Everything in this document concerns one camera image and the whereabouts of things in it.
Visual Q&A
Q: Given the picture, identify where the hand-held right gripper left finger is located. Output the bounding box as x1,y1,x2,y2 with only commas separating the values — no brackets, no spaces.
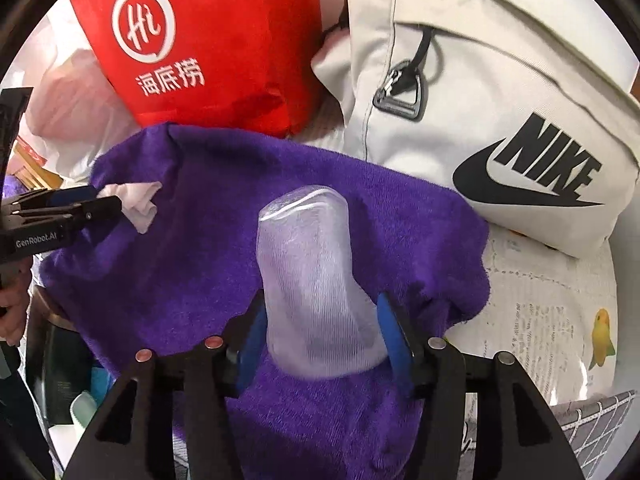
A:
62,305,271,480

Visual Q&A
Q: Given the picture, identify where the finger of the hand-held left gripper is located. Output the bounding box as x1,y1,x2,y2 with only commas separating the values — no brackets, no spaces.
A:
12,185,101,212
15,197,126,235

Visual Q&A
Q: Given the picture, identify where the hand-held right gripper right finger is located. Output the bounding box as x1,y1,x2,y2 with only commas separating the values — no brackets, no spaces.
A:
376,292,586,480

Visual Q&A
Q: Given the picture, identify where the pale pink cloth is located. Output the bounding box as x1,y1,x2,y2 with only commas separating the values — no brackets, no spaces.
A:
97,181,163,233

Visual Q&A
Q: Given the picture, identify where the white sheer sock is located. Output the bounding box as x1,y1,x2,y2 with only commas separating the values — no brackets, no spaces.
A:
256,186,390,378

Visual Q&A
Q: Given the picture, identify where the person's left hand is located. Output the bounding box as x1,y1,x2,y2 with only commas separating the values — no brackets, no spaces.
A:
0,275,32,346

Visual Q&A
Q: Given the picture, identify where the wooden headboard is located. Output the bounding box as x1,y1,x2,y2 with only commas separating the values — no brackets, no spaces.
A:
7,137,51,186

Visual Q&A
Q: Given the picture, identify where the white plastic bag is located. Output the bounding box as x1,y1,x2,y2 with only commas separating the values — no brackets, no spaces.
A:
10,10,146,181

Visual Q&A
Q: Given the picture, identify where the purple towel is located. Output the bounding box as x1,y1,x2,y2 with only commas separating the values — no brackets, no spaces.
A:
39,124,492,480

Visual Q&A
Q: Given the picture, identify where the grey checked blanket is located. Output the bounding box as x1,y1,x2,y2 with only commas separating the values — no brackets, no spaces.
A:
462,387,638,480

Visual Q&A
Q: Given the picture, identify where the red paper bag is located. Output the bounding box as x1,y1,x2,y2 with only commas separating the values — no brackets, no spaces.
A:
67,0,326,138

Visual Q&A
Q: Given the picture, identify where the beige sling bag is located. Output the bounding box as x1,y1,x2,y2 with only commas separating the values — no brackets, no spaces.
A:
311,0,640,260

